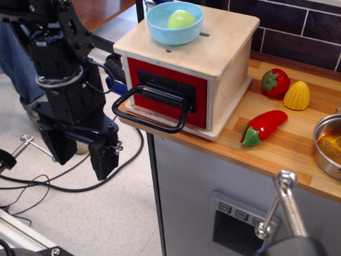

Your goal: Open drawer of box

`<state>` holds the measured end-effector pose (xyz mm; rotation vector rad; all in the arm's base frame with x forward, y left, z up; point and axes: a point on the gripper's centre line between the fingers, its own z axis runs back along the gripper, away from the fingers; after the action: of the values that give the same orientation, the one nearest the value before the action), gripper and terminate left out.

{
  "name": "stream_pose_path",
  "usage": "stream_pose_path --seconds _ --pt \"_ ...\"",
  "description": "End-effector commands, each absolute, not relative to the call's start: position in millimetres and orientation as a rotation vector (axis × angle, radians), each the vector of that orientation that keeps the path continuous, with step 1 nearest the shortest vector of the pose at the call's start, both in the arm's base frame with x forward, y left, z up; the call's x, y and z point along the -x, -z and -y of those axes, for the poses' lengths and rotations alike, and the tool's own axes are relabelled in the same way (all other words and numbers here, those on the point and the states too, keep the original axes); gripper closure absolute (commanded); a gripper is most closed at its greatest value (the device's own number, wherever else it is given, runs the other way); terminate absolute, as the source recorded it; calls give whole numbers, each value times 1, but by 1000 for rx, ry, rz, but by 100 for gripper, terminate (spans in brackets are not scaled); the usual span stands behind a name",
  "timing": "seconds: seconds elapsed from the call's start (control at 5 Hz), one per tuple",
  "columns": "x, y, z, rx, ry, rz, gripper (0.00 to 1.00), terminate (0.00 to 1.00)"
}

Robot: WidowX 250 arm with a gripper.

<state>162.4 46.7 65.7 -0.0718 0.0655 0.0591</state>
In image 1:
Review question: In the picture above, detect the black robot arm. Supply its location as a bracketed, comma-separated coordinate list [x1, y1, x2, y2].
[1, 1, 121, 180]

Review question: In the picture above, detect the grey toy kitchen cabinet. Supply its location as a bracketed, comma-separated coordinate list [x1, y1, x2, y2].
[145, 132, 341, 256]

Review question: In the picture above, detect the red drawer front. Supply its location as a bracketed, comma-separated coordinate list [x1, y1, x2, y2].
[128, 58, 207, 129]

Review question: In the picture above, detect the light blue bowl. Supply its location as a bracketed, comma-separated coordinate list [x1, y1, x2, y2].
[147, 2, 204, 45]

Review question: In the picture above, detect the red toy chili pepper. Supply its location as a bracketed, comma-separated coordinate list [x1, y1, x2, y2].
[240, 110, 288, 146]

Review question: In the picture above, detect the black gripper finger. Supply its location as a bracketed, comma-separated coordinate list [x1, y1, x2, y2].
[88, 141, 119, 181]
[39, 127, 77, 165]

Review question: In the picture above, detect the blue jeans leg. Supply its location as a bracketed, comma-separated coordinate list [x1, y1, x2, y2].
[1, 22, 45, 105]

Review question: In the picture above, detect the blue black clamp handle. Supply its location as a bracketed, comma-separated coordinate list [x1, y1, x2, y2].
[104, 54, 128, 95]

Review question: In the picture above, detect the metal clamp screw left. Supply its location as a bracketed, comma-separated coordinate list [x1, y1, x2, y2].
[10, 134, 58, 163]

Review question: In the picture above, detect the metal clamp screw right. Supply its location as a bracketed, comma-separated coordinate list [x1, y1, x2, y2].
[255, 170, 308, 240]

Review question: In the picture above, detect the aluminium frame rail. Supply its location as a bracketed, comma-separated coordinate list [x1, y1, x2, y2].
[1, 210, 71, 255]

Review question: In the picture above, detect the green plastic egg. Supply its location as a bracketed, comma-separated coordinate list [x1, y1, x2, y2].
[167, 10, 196, 29]

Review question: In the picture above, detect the red toy strawberry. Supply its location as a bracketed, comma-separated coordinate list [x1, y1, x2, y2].
[262, 68, 290, 97]

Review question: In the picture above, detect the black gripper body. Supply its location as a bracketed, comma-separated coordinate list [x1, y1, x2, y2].
[33, 63, 118, 144]

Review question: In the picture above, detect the yellow toy corn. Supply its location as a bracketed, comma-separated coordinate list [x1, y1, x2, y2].
[283, 81, 310, 110]

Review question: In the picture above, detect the black metal drawer handle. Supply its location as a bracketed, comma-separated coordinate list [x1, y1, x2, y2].
[112, 70, 196, 134]

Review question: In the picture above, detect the thin black floor cable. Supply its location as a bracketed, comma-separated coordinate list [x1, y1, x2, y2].
[0, 174, 51, 226]

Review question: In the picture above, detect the wooden box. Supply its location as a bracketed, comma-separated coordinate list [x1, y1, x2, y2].
[113, 5, 260, 140]

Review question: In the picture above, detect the steel pot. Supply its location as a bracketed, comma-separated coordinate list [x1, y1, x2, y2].
[313, 107, 340, 180]

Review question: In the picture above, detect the metal clamp screw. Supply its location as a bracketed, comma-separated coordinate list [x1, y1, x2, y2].
[255, 170, 308, 240]
[10, 134, 58, 163]

